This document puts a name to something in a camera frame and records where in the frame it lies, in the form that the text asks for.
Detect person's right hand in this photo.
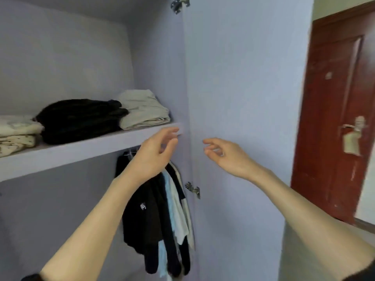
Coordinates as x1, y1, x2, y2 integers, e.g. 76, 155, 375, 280
203, 137, 270, 184

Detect person's left hand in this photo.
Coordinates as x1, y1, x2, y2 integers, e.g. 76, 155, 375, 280
120, 127, 181, 186

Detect black garment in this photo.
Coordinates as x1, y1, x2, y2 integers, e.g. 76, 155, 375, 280
32, 99, 130, 129
166, 165, 192, 276

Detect light grey smocked garment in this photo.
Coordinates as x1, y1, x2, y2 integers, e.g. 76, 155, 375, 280
113, 89, 172, 131

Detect charcoal black clothes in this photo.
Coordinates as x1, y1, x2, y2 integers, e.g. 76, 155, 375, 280
114, 150, 168, 276

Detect cream printed t-shirt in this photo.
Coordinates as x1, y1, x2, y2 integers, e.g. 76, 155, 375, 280
171, 190, 189, 246

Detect grey wardrobe shelf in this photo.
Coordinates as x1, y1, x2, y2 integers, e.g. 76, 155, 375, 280
0, 121, 184, 184

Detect dark denim jeans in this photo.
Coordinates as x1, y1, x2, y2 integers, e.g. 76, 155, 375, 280
41, 123, 127, 146

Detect grey wooden wardrobe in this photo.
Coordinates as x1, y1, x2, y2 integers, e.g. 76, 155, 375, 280
0, 0, 314, 281

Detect cream polka dot trousers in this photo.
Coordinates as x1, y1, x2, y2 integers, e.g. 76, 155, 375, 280
0, 134, 39, 158

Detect person's right forearm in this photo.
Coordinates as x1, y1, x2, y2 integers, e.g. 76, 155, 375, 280
255, 169, 375, 281

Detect person's left forearm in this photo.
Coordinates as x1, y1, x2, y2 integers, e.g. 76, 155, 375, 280
40, 175, 147, 281

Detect person's black right sleeve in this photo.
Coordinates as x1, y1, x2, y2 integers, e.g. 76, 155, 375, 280
343, 260, 375, 281

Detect metal door hinge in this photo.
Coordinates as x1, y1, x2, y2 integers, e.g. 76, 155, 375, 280
184, 181, 201, 199
170, 0, 191, 15

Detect red wooden room door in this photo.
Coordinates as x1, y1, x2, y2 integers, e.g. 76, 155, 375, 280
290, 2, 375, 225

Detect silver door handle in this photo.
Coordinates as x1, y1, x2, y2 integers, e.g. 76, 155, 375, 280
340, 116, 367, 157

